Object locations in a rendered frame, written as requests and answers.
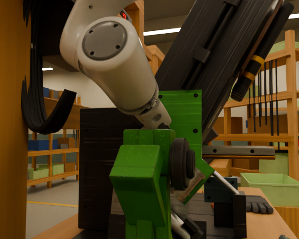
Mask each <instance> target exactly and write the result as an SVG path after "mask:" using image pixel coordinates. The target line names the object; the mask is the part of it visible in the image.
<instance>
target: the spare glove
mask: <svg viewBox="0 0 299 239"><path fill-rule="evenodd" d="M251 208H252V210H253V212H254V213H258V211H259V210H260V212H261V213H264V214H265V213H266V211H267V212H268V213H273V208H272V207H271V206H270V205H269V203H268V202H267V201H266V199H265V198H263V197H261V196H259V195H246V211H250V210H251Z"/></svg>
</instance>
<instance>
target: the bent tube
mask: <svg viewBox="0 0 299 239"><path fill-rule="evenodd" d="M141 129H147V128H146V127H145V126H143V127H142V128H141ZM171 231H172V232H173V233H174V234H175V235H176V236H177V237H178V238H179V239H190V238H191V237H192V236H193V235H194V232H193V231H192V230H191V229H190V228H189V227H188V226H187V225H186V224H185V223H184V222H183V221H182V220H181V219H180V218H179V217H178V216H177V215H176V214H175V213H174V212H173V211H172V210H171Z"/></svg>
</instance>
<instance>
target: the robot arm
mask: <svg viewBox="0 0 299 239"><path fill-rule="evenodd" d="M136 1H138V0H76V2H75V4H74V6H73V8H72V10H71V12H70V14H69V17H68V19H67V21H66V23H65V26H64V29H63V32H62V35H61V38H60V45H59V48H60V53H61V56H62V57H63V59H64V60H65V61H66V62H67V63H68V64H70V65H71V66H72V67H74V68H75V69H76V70H78V71H80V72H81V73H83V74H84V75H86V76H87V77H88V78H90V79H91V80H92V81H94V82H95V83H96V84H97V85H98V86H99V87H100V88H101V89H102V90H103V91H104V93H105V94H106V95H107V96H108V97H109V99H110V100H111V101H112V102H113V104H114V105H115V106H116V107H117V109H118V110H120V111H121V112H122V113H124V114H128V115H134V116H135V117H136V118H137V119H138V120H139V121H140V122H141V123H142V124H143V125H144V126H145V127H146V128H147V129H170V128H169V127H168V125H169V124H170V123H171V118H170V116H169V114H168V112H167V110H166V109H165V107H164V105H163V104H162V103H161V101H160V100H159V99H158V95H159V88H158V84H157V82H156V79H155V77H154V74H153V72H152V69H151V67H150V64H149V62H148V59H147V57H146V54H145V52H144V49H143V47H142V44H141V42H140V39H139V36H138V34H137V31H136V29H135V27H134V26H133V25H132V24H131V23H130V22H129V21H127V20H126V19H124V18H120V17H117V15H118V14H119V13H120V12H121V11H122V10H123V9H124V8H125V7H127V6H129V5H130V4H132V3H134V2H136Z"/></svg>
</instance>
